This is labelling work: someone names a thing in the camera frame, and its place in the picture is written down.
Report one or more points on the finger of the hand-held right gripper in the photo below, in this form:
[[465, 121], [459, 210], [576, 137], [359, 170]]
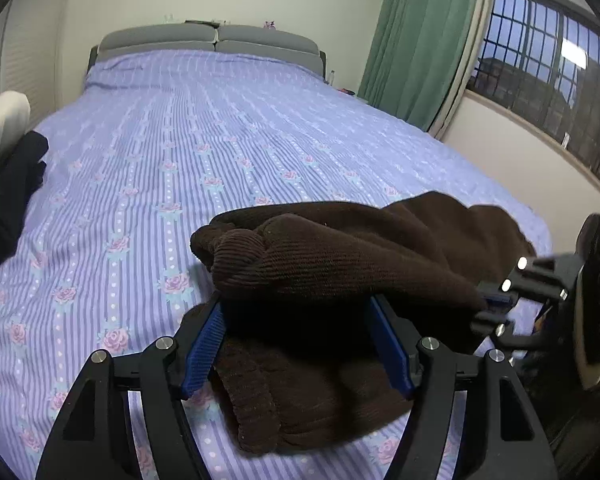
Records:
[[497, 327], [510, 285]]

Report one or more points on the green curtain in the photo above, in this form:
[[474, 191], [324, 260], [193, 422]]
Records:
[[420, 40]]

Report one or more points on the black garment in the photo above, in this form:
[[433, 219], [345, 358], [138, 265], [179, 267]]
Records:
[[10, 200]]

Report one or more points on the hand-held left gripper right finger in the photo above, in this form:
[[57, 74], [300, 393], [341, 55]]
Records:
[[387, 347]]

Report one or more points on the white cloth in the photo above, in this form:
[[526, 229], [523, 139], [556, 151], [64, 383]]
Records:
[[0, 135]]

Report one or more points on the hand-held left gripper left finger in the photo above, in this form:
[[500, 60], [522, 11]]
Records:
[[203, 347]]

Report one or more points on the purple floral striped bed sheet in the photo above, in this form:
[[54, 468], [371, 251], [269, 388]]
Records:
[[190, 200]]

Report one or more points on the grey padded headboard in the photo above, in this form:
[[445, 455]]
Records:
[[210, 40]]

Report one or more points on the dark brown knit sweater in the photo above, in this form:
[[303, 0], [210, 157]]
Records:
[[330, 280]]

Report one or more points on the white louvered wardrobe door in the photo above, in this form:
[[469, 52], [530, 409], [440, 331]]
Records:
[[22, 50]]

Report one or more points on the barred window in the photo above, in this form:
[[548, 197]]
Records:
[[550, 60]]

